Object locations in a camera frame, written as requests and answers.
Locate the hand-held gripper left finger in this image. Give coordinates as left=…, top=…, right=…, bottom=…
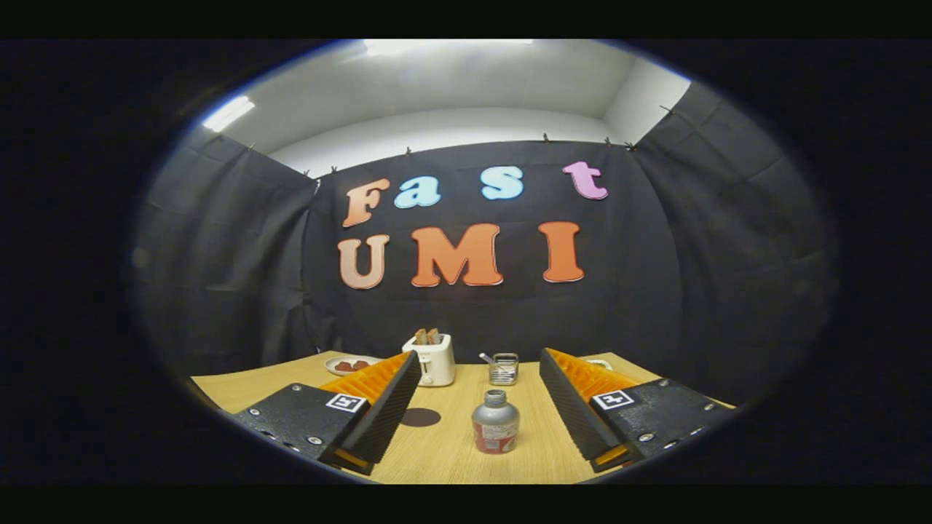
left=233, top=349, right=423, bottom=476

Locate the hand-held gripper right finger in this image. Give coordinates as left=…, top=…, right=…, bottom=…
left=537, top=347, right=736, bottom=475

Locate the silver juice bottle red label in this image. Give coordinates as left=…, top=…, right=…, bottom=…
left=471, top=389, right=521, bottom=455

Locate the white plate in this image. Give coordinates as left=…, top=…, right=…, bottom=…
left=325, top=355, right=383, bottom=376

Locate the white toaster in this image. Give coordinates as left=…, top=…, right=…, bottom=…
left=402, top=333, right=457, bottom=387

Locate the wooden table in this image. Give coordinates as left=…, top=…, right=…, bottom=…
left=191, top=351, right=736, bottom=485

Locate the black backdrop cloth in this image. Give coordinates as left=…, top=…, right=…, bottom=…
left=130, top=80, right=838, bottom=408

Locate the small ceiling light strip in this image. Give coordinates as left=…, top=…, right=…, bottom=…
left=202, top=95, right=256, bottom=133

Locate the large ceiling light panel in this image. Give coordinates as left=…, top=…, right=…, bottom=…
left=364, top=39, right=536, bottom=57

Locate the small wire basket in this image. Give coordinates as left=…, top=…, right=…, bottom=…
left=488, top=353, right=519, bottom=386

